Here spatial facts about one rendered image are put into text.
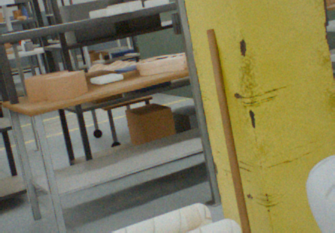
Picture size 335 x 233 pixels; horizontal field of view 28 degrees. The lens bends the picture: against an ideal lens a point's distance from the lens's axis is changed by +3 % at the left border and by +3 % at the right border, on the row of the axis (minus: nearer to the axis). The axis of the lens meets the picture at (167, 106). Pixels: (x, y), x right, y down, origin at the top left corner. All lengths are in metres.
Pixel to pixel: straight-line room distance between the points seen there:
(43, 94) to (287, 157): 2.93
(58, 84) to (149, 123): 1.55
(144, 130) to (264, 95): 4.02
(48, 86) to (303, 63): 2.82
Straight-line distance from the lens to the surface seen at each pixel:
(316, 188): 1.00
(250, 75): 1.75
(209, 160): 4.49
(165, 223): 0.88
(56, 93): 4.43
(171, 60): 4.75
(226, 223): 0.83
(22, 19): 10.61
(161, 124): 5.80
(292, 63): 1.82
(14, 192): 5.48
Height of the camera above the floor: 1.50
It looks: 10 degrees down
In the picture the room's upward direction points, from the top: 11 degrees counter-clockwise
